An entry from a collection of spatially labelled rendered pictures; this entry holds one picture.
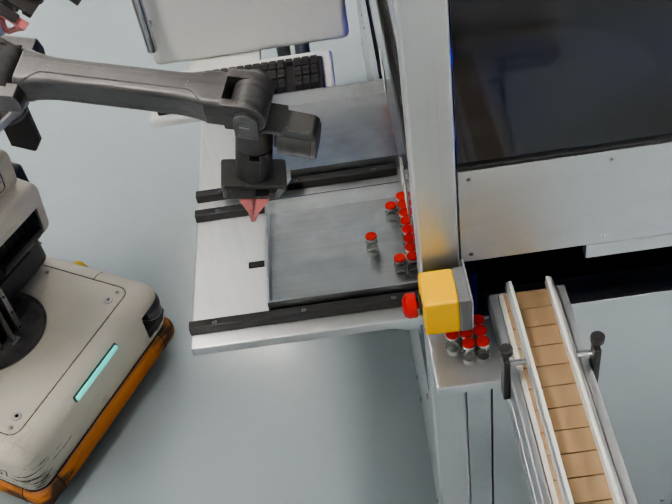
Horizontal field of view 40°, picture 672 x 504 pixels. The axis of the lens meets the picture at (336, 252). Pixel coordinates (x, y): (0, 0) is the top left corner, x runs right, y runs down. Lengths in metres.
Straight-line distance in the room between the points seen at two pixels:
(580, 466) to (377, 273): 0.52
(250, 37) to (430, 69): 1.20
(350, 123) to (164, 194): 1.43
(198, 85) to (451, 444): 0.90
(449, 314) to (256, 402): 1.28
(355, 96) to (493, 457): 0.82
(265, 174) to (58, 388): 1.18
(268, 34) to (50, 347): 0.99
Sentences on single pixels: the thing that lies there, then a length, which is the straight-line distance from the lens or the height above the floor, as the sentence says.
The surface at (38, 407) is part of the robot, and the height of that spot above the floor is 0.28.
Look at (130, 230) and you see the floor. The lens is 3.21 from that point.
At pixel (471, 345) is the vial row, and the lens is 1.48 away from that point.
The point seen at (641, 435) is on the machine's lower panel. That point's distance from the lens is 1.99.
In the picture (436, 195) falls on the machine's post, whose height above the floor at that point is 1.17.
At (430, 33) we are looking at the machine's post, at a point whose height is 1.44.
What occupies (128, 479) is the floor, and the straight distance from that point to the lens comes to 2.58.
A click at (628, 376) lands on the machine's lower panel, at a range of 1.81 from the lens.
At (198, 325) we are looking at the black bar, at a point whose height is 0.90.
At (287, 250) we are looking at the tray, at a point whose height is 0.88.
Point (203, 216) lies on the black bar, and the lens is 1.81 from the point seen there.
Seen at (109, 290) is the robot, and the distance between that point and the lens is 2.63.
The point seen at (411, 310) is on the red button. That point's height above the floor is 1.00.
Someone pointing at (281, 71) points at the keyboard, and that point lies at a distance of 2.27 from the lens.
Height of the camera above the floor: 2.09
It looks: 45 degrees down
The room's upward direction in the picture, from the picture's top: 10 degrees counter-clockwise
